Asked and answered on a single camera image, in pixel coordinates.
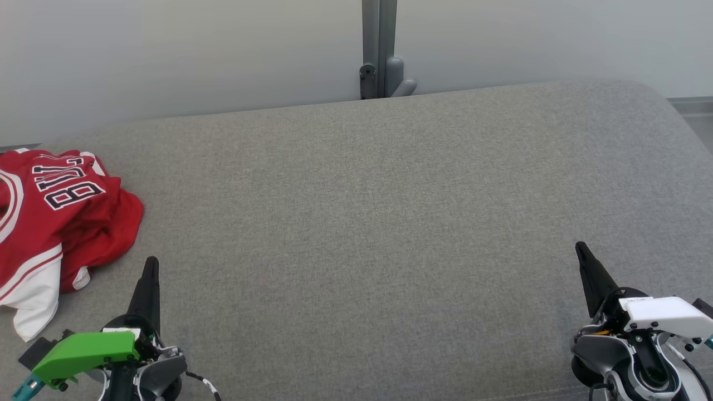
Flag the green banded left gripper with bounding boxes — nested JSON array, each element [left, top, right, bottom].
[[32, 256, 162, 389]]

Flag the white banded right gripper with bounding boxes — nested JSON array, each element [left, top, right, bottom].
[[575, 241, 713, 340]]

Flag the red Bulls jersey white sleeves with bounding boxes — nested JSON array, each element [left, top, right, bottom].
[[0, 148, 144, 342]]

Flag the grey fabric sofa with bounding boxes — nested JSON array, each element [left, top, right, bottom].
[[0, 80, 713, 401]]

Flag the black white striped cable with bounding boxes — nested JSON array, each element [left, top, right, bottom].
[[185, 370, 222, 401]]

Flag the teal left camera connector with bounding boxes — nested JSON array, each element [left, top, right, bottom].
[[11, 374, 44, 401]]

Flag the dark metal post bracket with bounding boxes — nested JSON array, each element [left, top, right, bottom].
[[359, 63, 378, 100]]

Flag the grey post with bracket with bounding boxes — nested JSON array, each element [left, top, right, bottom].
[[362, 0, 398, 100]]

